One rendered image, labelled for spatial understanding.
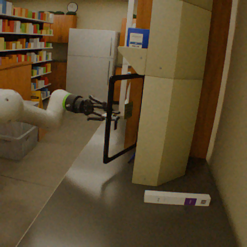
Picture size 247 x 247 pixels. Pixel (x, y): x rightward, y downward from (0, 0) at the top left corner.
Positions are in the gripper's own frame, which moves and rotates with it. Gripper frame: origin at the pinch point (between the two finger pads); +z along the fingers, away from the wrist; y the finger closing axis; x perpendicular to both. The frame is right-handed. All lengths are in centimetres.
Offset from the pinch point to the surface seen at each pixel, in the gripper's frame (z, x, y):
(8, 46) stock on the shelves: -329, 147, 19
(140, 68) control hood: 16.9, -8.2, 23.4
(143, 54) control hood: 17.3, -8.0, 28.8
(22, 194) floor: -122, 28, -120
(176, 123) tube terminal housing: 30.5, 2.7, 2.7
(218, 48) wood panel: 35, 41, 36
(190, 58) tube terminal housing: 31.6, 5.5, 29.7
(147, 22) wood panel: 0, 25, 45
